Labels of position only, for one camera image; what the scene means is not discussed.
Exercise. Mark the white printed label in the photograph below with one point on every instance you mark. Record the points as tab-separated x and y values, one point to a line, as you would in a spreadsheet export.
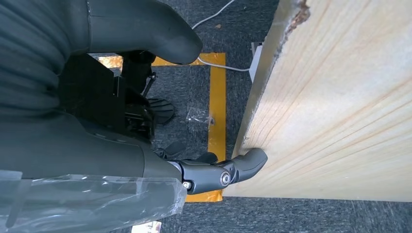
146	227

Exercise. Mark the yellow floor tape under desk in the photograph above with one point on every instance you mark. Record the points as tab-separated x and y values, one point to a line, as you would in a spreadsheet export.
217	96

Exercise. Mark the white plastic block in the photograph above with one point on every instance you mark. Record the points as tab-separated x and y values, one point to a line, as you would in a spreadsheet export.
256	61

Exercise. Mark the clear plastic scrap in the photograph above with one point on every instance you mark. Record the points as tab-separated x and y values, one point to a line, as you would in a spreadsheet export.
198	116

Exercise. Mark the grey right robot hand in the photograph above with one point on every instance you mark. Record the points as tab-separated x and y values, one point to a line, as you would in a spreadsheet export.
80	151

